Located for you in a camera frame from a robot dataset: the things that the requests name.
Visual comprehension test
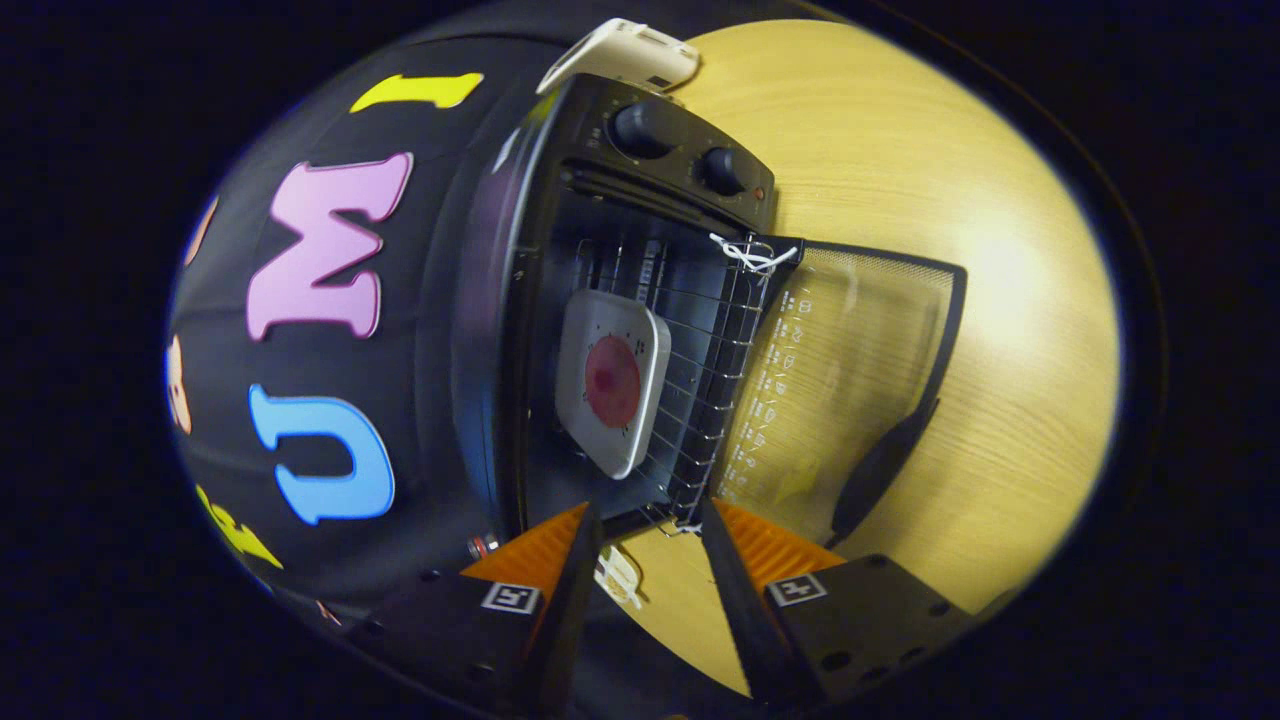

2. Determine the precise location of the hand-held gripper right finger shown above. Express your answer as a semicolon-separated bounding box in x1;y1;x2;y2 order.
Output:
699;497;978;707

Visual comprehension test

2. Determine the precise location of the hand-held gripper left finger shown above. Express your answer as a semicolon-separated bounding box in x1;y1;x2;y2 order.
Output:
345;502;605;720

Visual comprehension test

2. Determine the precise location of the white square plate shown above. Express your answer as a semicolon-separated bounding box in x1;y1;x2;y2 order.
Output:
554;289;673;481

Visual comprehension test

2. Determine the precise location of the round pink food slice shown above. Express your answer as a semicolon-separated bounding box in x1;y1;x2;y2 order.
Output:
584;335;643;430

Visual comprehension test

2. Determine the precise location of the black toaster oven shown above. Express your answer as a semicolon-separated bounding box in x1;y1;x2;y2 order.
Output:
450;74;969;549

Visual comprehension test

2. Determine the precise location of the white bread toaster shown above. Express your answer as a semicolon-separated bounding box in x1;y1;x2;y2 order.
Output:
536;18;701;97

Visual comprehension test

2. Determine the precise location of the white plastic packet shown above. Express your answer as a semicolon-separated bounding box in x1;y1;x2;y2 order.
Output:
594;545;647;612

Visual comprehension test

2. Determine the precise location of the metal oven wire rack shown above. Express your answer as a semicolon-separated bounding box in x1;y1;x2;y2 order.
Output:
574;232;801;537

